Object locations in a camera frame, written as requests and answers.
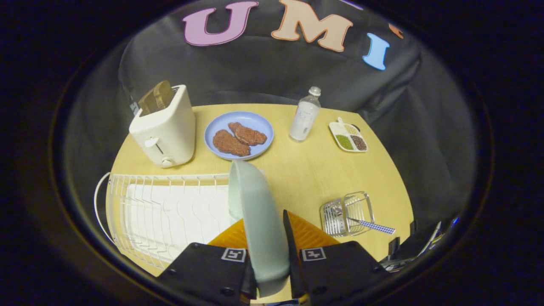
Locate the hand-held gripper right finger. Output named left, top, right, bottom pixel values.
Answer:
left=283, top=210, right=390, bottom=306

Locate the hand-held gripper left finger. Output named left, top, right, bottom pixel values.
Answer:
left=158, top=218, right=257, bottom=306

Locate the blue checkered handle spoon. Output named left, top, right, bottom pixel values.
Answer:
left=347, top=217, right=396, bottom=235

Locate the metal wire basket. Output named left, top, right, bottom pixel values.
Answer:
left=320, top=191, right=375, bottom=238

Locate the white wire dish rack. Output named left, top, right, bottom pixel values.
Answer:
left=94, top=172, right=245, bottom=271

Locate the pale green plate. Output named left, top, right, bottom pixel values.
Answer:
left=228, top=160, right=291, bottom=298

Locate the blue plate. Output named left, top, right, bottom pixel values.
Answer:
left=204, top=111, right=275, bottom=161

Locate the brown meat patty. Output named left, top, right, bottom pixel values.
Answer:
left=212, top=130, right=251, bottom=157
left=228, top=122, right=268, bottom=146

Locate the white divided spice tray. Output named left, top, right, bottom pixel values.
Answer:
left=329, top=117, right=369, bottom=153

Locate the white toaster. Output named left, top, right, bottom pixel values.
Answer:
left=129, top=85, right=196, bottom=169

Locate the clear plastic bottle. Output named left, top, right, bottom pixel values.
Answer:
left=289, top=86, right=322, bottom=142

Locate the brown toast slice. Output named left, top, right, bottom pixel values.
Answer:
left=138, top=80, right=174, bottom=116

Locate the black backdrop cloth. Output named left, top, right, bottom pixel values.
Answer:
left=64, top=0, right=479, bottom=230

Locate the black equipment with cables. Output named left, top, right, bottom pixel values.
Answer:
left=380, top=217, right=459, bottom=272

